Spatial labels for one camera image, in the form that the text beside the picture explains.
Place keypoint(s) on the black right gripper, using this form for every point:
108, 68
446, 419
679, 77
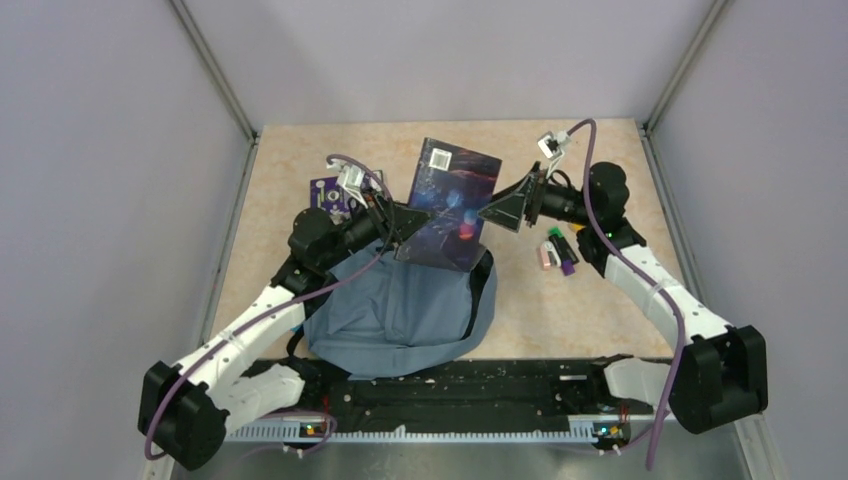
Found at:
525, 197

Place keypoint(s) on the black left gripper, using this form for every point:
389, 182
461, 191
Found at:
383, 223

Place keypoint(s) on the dark blue paperback book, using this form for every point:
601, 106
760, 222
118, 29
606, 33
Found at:
452, 183

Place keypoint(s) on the purple cover book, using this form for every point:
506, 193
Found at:
326, 194

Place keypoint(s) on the blue grey backpack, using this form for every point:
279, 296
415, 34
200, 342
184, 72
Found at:
391, 319

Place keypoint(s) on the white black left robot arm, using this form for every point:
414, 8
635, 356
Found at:
188, 408

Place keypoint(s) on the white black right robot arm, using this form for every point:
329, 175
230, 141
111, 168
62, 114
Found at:
718, 373

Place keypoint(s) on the green cap black marker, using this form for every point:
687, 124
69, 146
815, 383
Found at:
561, 246

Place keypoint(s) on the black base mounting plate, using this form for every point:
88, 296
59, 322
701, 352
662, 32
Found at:
463, 397

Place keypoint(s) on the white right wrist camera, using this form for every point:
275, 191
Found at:
554, 145

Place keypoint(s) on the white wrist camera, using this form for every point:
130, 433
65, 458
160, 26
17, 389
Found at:
554, 145
354, 179

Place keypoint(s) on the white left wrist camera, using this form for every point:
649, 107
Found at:
354, 179

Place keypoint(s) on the aluminium front rail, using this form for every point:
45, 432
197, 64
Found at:
304, 427

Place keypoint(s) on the metal frame rail left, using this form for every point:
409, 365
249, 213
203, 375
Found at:
204, 195

